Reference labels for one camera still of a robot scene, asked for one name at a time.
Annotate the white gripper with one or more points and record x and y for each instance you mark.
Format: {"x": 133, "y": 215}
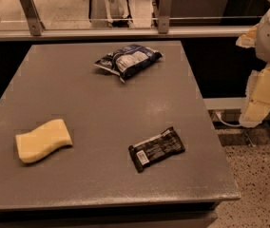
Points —
{"x": 257, "y": 108}

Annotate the black rxbar chocolate wrapper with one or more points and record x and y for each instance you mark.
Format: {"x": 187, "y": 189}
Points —
{"x": 156, "y": 149}

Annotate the blue chip bag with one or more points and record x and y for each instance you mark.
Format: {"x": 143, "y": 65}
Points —
{"x": 128, "y": 61}

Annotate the yellow sponge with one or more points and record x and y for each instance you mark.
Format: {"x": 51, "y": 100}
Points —
{"x": 42, "y": 141}

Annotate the horizontal metal rail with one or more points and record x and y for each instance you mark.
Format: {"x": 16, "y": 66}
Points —
{"x": 124, "y": 33}

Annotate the right metal rail bracket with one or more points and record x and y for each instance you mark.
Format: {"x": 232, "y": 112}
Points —
{"x": 164, "y": 16}

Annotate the metal rail bracket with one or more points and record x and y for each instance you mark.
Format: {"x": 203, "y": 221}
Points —
{"x": 164, "y": 16}
{"x": 33, "y": 19}

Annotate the left metal rail bracket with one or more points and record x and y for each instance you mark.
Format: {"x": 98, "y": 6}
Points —
{"x": 33, "y": 19}

